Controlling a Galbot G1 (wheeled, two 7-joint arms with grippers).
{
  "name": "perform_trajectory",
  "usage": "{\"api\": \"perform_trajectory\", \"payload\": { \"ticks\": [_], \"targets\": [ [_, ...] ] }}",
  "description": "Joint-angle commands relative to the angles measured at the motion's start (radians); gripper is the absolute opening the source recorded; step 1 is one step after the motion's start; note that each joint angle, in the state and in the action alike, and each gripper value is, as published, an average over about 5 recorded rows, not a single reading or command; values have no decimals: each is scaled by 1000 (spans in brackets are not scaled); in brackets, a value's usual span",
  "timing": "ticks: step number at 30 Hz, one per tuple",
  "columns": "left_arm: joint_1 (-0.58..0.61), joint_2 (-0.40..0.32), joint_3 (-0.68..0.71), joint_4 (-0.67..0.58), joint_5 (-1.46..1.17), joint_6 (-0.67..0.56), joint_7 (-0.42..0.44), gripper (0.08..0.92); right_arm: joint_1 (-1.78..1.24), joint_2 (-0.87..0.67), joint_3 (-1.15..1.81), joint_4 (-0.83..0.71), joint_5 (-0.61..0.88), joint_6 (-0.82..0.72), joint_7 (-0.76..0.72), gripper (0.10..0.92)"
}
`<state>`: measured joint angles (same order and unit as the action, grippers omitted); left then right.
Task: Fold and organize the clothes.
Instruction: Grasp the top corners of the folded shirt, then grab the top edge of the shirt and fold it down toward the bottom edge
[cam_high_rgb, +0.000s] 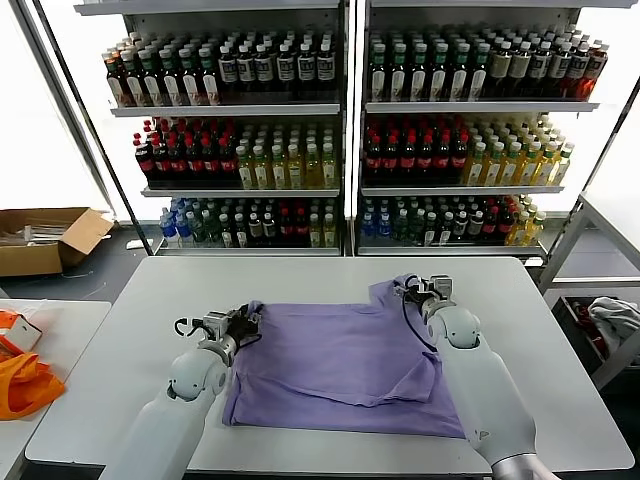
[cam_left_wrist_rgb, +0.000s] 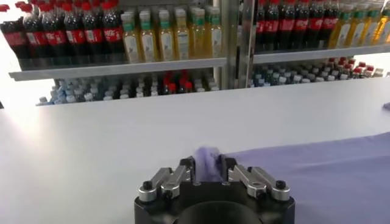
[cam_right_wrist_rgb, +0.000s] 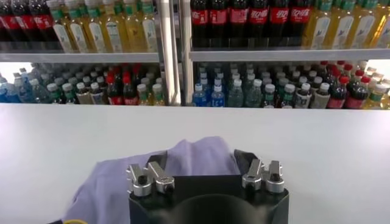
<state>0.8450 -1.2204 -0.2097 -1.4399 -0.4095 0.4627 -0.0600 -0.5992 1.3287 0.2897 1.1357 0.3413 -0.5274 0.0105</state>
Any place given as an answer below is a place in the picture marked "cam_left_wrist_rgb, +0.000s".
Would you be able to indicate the yellow juice bottle white cap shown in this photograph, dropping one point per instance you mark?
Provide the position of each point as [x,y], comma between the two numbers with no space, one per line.
[131,45]
[373,27]
[182,41]
[200,89]
[344,30]
[214,39]
[148,44]
[359,29]
[385,29]
[214,88]
[166,42]
[198,39]

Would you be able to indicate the cola bottle red cap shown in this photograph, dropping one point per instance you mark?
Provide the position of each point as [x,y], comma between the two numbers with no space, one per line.
[260,27]
[330,23]
[113,34]
[287,25]
[369,69]
[36,38]
[273,25]
[93,36]
[172,88]
[301,25]
[75,36]
[357,71]
[15,39]
[56,38]
[316,24]
[189,86]

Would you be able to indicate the grey metal shelf unit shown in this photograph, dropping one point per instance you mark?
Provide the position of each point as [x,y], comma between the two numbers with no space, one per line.
[122,68]
[320,54]

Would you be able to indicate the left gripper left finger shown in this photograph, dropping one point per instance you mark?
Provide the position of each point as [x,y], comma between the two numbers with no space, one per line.
[170,182]

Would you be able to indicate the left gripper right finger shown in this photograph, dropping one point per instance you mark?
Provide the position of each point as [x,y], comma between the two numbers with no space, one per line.
[256,182]

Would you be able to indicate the purple t-shirt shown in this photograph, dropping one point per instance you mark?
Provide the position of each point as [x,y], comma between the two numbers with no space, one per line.
[320,170]

